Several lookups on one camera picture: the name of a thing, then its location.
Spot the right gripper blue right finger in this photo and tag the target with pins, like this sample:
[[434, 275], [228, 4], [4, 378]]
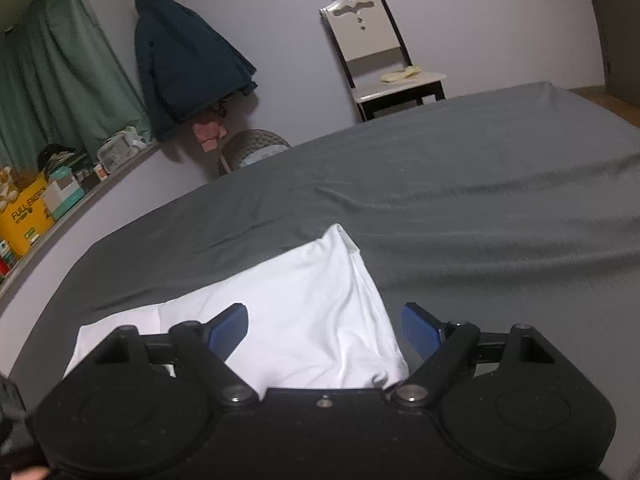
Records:
[[434, 339]]

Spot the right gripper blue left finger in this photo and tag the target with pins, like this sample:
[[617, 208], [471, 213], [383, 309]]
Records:
[[219, 336]]

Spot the white long sleeve shirt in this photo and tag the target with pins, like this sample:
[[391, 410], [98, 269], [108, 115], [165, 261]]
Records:
[[315, 320]]

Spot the grey bed sheet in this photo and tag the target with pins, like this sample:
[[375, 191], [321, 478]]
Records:
[[515, 205]]

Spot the woven grey basket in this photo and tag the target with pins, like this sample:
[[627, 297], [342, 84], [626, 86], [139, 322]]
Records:
[[243, 143]]

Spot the white plastic bag in basket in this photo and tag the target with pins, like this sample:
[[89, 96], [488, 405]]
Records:
[[261, 154]]

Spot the pink hanging cloth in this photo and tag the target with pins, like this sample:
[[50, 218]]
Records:
[[209, 134]]

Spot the clear plastic storage box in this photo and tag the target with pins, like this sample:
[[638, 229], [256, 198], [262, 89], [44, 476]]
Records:
[[119, 149]]

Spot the white and teal box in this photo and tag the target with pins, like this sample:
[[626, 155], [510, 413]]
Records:
[[62, 193]]

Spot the yellow cardboard box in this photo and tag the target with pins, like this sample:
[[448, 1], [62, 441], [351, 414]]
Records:
[[26, 220]]

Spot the red snack packet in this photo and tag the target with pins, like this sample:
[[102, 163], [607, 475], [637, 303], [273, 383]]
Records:
[[7, 259]]

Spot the black cap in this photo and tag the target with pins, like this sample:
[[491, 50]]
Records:
[[52, 150]]

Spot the stuffed toy animal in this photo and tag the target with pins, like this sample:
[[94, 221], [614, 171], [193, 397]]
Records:
[[13, 182]]

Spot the yellow cloth on chair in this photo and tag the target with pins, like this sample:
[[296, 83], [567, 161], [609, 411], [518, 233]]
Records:
[[401, 75]]

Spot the black and cream wooden chair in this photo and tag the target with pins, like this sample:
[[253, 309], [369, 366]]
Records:
[[367, 42]]

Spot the dark teal hanging jacket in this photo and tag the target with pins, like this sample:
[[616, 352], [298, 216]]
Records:
[[184, 65]]

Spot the green curtain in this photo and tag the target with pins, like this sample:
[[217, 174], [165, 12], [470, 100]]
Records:
[[61, 82]]

